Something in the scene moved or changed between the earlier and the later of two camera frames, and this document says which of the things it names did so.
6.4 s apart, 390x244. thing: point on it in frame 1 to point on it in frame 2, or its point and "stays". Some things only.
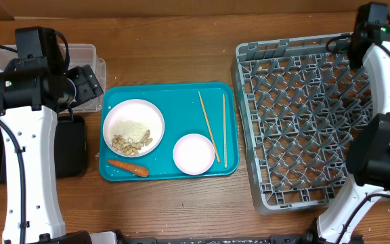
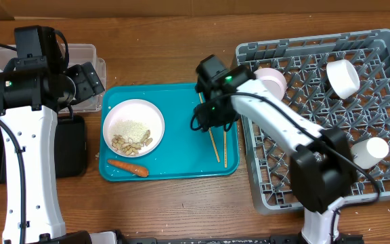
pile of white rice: x=132 y=131 stays
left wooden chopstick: x=209 y=128 stays
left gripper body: x=86 y=87 stays
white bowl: x=193 y=154 to x=274 y=80
